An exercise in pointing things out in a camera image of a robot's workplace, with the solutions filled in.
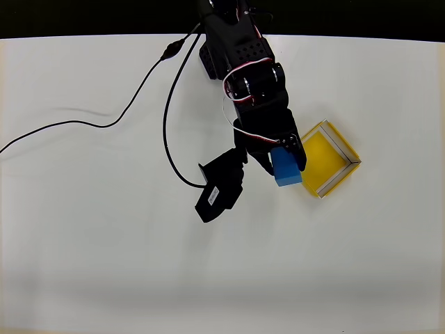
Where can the blue cube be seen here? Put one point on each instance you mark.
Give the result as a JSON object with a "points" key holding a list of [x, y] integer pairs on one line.
{"points": [[285, 172]]}

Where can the yellow cardboard box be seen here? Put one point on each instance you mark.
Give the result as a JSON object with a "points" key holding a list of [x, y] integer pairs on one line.
{"points": [[328, 153]]}

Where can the black webcam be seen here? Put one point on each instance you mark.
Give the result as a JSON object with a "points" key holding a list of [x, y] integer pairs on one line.
{"points": [[220, 188]]}

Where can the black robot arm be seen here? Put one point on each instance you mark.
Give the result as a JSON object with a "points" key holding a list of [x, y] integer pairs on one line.
{"points": [[236, 38]]}

